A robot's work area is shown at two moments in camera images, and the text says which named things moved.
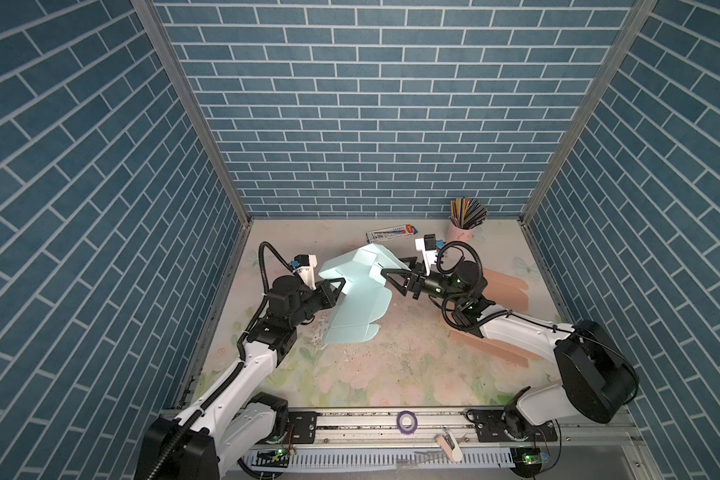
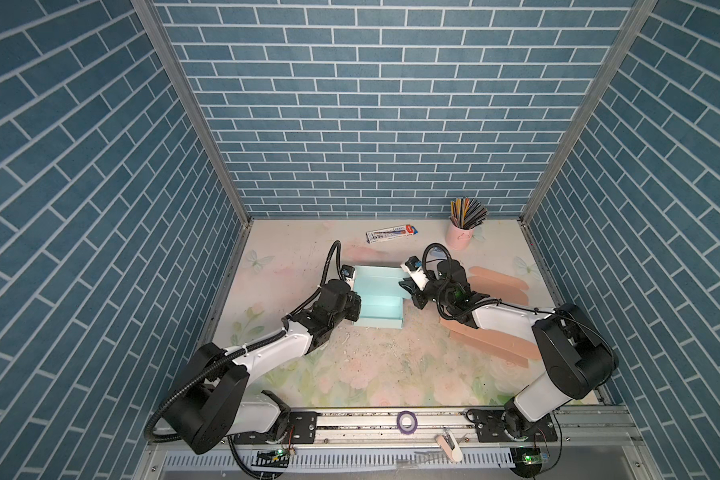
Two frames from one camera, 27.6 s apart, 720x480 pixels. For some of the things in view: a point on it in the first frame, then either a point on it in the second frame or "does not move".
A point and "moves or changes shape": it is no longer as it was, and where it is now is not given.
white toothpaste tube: (390, 233) does not move
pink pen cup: (460, 234) does not move
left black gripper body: (308, 305) to (350, 310)
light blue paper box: (364, 299) moves or changes shape
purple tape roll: (399, 422) does not move
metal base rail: (412, 443) does not move
